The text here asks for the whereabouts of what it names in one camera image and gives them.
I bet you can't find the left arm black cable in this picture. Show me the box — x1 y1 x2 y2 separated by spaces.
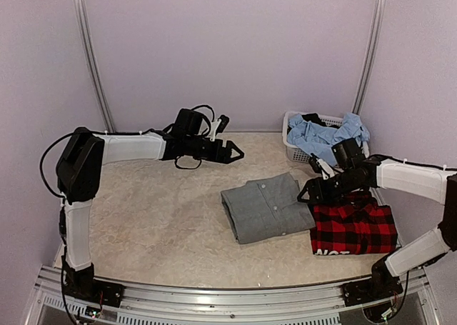
39 104 217 199

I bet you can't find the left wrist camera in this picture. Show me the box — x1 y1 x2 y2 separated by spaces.
208 115 230 141

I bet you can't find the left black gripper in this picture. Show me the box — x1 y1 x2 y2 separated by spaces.
186 136 245 164

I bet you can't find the front aluminium rail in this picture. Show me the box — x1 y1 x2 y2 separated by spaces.
26 264 438 325

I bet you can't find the left aluminium frame post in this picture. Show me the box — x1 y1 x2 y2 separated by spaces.
74 0 116 131

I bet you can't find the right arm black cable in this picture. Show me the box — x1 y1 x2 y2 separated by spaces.
378 155 457 172

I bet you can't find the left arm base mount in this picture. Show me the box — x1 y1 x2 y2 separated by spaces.
62 261 125 308

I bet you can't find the black garment in basket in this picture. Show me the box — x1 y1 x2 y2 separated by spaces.
299 112 365 158

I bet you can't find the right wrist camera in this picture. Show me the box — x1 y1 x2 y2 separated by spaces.
308 154 338 180

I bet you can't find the white plastic laundry basket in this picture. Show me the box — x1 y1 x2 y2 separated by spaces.
281 110 371 171

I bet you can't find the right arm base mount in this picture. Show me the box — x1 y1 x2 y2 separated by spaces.
341 260 403 306

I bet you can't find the light blue shirt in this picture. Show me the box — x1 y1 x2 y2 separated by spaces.
285 112 371 168

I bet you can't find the right aluminium frame post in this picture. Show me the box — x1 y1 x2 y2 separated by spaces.
352 0 386 115

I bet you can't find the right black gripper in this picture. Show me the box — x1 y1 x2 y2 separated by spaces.
298 167 364 204

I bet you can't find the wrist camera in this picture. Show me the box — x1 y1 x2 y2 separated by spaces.
208 115 230 141
308 154 338 180

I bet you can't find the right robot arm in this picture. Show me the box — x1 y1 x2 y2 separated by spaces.
297 139 456 299

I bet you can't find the red black plaid shirt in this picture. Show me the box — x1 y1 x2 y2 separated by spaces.
310 191 398 256

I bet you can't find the aluminium frame post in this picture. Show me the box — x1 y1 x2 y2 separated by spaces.
74 0 116 131
352 0 386 115

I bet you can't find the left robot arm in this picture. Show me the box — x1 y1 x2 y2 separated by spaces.
56 107 244 300

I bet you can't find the grey long sleeve shirt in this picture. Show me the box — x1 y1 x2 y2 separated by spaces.
221 173 316 245

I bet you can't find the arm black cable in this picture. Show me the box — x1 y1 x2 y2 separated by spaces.
39 104 217 199
378 155 457 172

